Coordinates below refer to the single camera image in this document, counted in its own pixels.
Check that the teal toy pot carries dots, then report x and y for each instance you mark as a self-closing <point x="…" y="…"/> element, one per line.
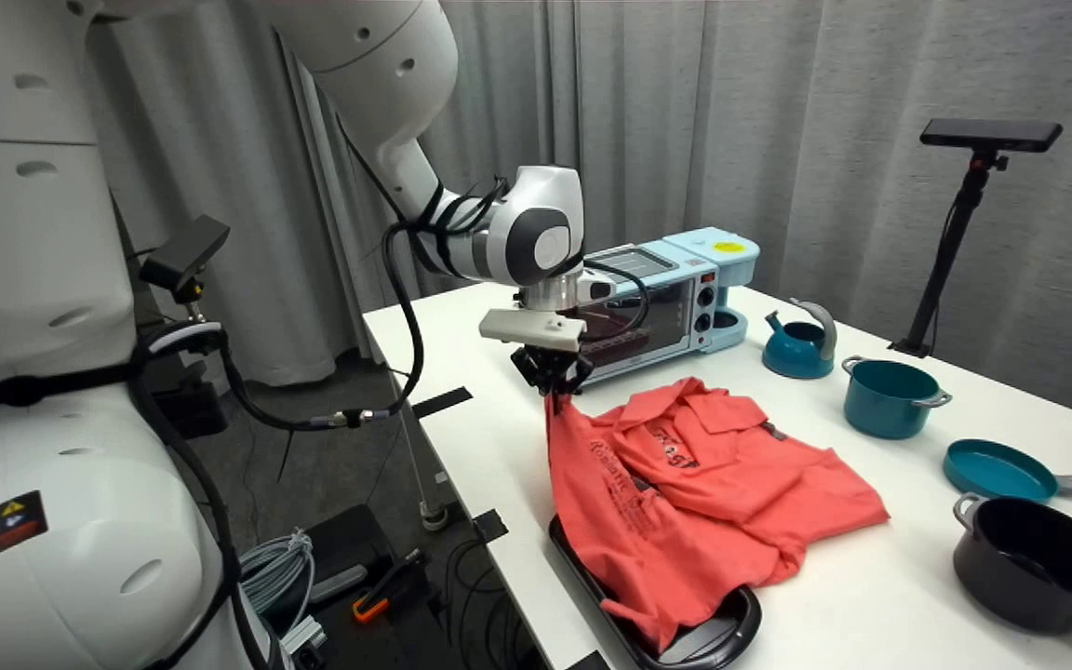
<point x="887" y="401"/>

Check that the long black tape strip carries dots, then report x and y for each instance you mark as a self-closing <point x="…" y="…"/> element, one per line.
<point x="442" y="402"/>

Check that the coral red shirt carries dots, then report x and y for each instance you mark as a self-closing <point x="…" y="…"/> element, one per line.
<point x="708" y="498"/>

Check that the grey curtain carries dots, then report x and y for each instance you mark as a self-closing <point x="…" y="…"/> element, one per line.
<point x="808" y="125"/>

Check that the small black tape piece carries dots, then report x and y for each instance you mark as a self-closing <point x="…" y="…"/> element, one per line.
<point x="490" y="527"/>

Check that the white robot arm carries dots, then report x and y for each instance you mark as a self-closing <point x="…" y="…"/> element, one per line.
<point x="372" y="49"/>

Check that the teal toy frying pan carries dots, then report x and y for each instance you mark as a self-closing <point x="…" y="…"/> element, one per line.
<point x="995" y="470"/>

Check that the black clamp mounted camera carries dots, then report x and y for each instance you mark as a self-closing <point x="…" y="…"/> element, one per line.
<point x="185" y="252"/>

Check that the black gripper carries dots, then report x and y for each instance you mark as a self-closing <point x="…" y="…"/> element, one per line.
<point x="556" y="367"/>

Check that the black camera stand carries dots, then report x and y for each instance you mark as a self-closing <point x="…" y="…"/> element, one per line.
<point x="951" y="242"/>

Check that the light blue toaster oven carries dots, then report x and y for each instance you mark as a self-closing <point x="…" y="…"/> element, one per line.
<point x="708" y="267"/>

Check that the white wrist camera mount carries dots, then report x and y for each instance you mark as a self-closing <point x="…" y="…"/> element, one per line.
<point x="535" y="326"/>

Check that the black toy pot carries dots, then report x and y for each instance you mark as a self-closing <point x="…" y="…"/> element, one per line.
<point x="1032" y="563"/>

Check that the black ridged tray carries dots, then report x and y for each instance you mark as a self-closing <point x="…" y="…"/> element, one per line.
<point x="724" y="633"/>

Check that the wide black tape strip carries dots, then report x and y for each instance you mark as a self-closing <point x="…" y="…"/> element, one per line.
<point x="588" y="659"/>

